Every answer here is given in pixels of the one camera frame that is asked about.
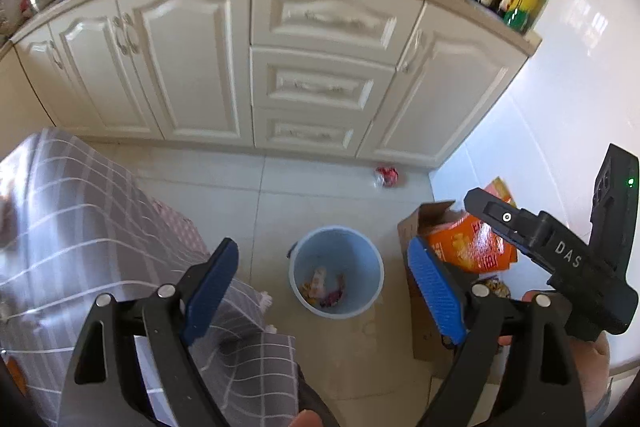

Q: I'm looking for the brown cardboard box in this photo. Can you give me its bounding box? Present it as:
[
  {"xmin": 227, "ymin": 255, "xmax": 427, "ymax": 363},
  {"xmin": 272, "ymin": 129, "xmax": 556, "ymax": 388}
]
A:
[{"xmin": 397, "ymin": 201, "xmax": 518, "ymax": 383}]

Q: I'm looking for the red snack wrapper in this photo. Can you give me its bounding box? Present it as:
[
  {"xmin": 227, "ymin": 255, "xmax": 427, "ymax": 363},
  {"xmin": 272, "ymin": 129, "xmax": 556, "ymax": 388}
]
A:
[{"xmin": 320, "ymin": 277, "xmax": 347, "ymax": 308}]

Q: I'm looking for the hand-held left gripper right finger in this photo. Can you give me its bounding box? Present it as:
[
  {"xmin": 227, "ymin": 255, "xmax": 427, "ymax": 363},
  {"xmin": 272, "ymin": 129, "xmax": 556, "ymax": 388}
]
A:
[{"xmin": 407, "ymin": 237, "xmax": 587, "ymax": 427}]

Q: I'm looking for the grey plaid tablecloth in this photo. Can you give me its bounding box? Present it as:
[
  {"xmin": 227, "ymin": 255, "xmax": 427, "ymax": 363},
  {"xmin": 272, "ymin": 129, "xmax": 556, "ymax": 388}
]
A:
[{"xmin": 0, "ymin": 129, "xmax": 301, "ymax": 427}]

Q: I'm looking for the crushed red can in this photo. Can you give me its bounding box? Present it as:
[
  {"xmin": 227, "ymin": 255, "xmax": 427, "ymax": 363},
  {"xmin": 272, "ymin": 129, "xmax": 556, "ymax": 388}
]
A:
[{"xmin": 372, "ymin": 164, "xmax": 401, "ymax": 188}]

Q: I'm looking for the yellow green bottle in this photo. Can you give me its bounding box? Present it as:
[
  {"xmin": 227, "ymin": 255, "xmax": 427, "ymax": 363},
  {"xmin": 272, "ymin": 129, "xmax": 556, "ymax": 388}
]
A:
[{"xmin": 504, "ymin": 0, "xmax": 550, "ymax": 32}]

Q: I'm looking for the pale snack wrapper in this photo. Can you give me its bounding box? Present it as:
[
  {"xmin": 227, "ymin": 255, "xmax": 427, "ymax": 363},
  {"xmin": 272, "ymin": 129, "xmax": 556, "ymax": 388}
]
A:
[{"xmin": 300, "ymin": 268, "xmax": 328, "ymax": 303}]

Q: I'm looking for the cream cabinet door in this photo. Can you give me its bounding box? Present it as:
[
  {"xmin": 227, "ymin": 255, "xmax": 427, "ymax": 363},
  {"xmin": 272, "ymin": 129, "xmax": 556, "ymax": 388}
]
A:
[
  {"xmin": 49, "ymin": 0, "xmax": 166, "ymax": 140},
  {"xmin": 12, "ymin": 27, "xmax": 106, "ymax": 134},
  {"xmin": 357, "ymin": 2, "xmax": 528, "ymax": 170},
  {"xmin": 116, "ymin": 0, "xmax": 253, "ymax": 148}
]

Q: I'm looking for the blue plastic waste bin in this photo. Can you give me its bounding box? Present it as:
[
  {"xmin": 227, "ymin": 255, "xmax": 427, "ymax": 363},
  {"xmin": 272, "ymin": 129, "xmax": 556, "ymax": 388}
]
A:
[{"xmin": 287, "ymin": 227, "xmax": 385, "ymax": 319}]

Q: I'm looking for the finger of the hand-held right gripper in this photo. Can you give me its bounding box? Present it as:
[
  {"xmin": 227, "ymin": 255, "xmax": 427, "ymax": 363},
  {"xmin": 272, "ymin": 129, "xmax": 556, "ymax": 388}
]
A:
[{"xmin": 464, "ymin": 188, "xmax": 545, "ymax": 253}]

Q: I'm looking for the person's right forearm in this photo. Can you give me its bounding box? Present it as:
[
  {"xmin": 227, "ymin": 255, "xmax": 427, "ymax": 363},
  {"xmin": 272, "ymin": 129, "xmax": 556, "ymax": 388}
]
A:
[{"xmin": 570, "ymin": 332, "xmax": 611, "ymax": 413}]

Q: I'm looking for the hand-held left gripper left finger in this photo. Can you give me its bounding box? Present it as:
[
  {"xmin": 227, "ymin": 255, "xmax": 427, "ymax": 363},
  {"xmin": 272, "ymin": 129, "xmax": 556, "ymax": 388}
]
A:
[{"xmin": 57, "ymin": 237, "xmax": 241, "ymax": 427}]

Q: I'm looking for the pink checked cloth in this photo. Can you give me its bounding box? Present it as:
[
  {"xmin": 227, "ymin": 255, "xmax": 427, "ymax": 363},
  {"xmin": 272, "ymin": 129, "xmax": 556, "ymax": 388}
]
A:
[{"xmin": 150, "ymin": 199, "xmax": 211, "ymax": 258}]

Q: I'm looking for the orange snack bag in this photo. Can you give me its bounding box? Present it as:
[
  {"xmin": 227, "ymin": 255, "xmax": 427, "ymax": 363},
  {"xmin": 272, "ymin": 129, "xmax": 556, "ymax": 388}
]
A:
[{"xmin": 425, "ymin": 212, "xmax": 518, "ymax": 275}]

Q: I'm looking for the yellow snack bag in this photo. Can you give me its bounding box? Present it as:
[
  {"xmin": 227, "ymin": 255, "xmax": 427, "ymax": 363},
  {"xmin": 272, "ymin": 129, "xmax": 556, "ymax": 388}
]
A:
[{"xmin": 481, "ymin": 177, "xmax": 517, "ymax": 214}]

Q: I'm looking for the cream cabinet drawer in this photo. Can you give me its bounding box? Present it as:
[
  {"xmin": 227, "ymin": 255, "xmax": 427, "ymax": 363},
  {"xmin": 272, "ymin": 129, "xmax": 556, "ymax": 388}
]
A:
[
  {"xmin": 250, "ymin": 48, "xmax": 396, "ymax": 112},
  {"xmin": 252, "ymin": 0, "xmax": 426, "ymax": 66},
  {"xmin": 251, "ymin": 107, "xmax": 373, "ymax": 152}
]

